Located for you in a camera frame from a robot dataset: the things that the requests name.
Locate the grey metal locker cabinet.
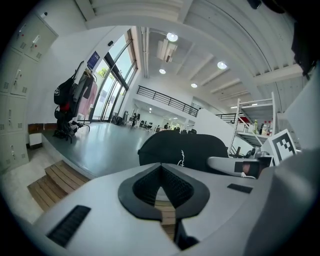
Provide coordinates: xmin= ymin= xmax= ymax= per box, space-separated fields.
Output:
xmin=0 ymin=14 xmax=60 ymax=173

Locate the wooden slatted bench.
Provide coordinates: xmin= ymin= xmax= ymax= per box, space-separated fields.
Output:
xmin=26 ymin=159 xmax=92 ymax=213

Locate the dark grey jacket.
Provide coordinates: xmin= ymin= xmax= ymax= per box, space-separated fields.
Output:
xmin=82 ymin=74 xmax=95 ymax=100

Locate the black coat rack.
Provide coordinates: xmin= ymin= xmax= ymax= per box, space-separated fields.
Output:
xmin=53 ymin=60 xmax=98 ymax=145

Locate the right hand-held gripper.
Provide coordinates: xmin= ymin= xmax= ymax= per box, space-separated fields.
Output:
xmin=206 ymin=128 xmax=298 ymax=180

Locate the white rectangular box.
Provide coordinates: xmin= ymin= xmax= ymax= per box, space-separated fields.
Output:
xmin=28 ymin=133 xmax=43 ymax=151

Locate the pink garment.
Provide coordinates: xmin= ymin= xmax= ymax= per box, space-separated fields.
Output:
xmin=77 ymin=81 xmax=98 ymax=118

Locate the black mezzanine railing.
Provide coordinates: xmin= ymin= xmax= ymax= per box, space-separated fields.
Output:
xmin=136 ymin=85 xmax=200 ymax=118

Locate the white metal shelf rack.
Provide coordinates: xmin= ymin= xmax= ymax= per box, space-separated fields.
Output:
xmin=228 ymin=91 xmax=279 ymax=159

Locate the large glass window wall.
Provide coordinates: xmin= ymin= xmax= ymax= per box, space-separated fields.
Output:
xmin=88 ymin=27 xmax=140 ymax=123

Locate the black wheeled equipment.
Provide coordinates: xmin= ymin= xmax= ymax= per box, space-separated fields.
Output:
xmin=228 ymin=146 xmax=262 ymax=160

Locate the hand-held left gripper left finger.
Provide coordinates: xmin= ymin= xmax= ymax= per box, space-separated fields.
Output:
xmin=34 ymin=162 xmax=181 ymax=256

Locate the black drawstring backpack white print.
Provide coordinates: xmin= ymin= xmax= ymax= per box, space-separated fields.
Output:
xmin=53 ymin=77 xmax=75 ymax=106

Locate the blue wall sign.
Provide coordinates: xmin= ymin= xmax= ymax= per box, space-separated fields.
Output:
xmin=87 ymin=51 xmax=101 ymax=70

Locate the ceiling air conditioner unit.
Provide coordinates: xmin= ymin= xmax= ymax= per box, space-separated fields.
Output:
xmin=156 ymin=38 xmax=178 ymax=63

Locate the grey garment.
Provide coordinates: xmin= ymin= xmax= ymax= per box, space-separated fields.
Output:
xmin=73 ymin=72 xmax=87 ymax=103

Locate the black cap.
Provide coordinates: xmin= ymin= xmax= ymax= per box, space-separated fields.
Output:
xmin=137 ymin=130 xmax=230 ymax=173

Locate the black nylon bag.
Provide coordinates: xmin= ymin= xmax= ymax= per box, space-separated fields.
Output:
xmin=53 ymin=109 xmax=76 ymax=141

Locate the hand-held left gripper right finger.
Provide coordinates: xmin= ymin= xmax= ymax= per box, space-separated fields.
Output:
xmin=161 ymin=162 xmax=256 ymax=256

